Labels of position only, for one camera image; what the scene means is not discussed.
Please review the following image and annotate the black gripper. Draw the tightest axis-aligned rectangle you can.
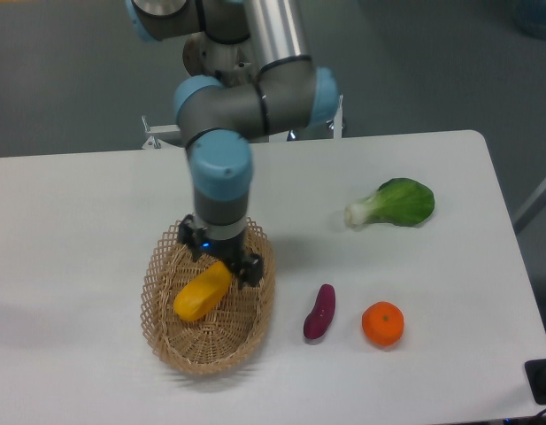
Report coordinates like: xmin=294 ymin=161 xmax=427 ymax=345
xmin=177 ymin=214 xmax=264 ymax=290

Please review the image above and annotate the yellow mango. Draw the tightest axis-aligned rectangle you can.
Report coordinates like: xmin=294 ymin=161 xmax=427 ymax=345
xmin=173 ymin=261 xmax=233 ymax=321

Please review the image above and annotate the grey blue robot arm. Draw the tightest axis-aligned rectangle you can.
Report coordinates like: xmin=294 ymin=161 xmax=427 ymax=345
xmin=127 ymin=1 xmax=340 ymax=287

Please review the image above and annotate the woven wicker basket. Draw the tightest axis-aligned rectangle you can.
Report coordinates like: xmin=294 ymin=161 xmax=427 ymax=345
xmin=141 ymin=218 xmax=275 ymax=375

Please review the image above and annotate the purple sweet potato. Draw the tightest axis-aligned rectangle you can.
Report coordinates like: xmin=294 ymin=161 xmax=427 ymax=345
xmin=303 ymin=284 xmax=336 ymax=340

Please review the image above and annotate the orange tangerine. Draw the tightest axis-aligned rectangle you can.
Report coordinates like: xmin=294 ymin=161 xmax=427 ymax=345
xmin=361 ymin=301 xmax=404 ymax=347

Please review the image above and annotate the green bok choy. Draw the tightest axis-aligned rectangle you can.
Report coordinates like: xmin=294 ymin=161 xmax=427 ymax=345
xmin=344 ymin=178 xmax=435 ymax=228

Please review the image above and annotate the black device at table edge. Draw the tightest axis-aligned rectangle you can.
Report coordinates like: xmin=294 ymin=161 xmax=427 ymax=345
xmin=525 ymin=359 xmax=546 ymax=406

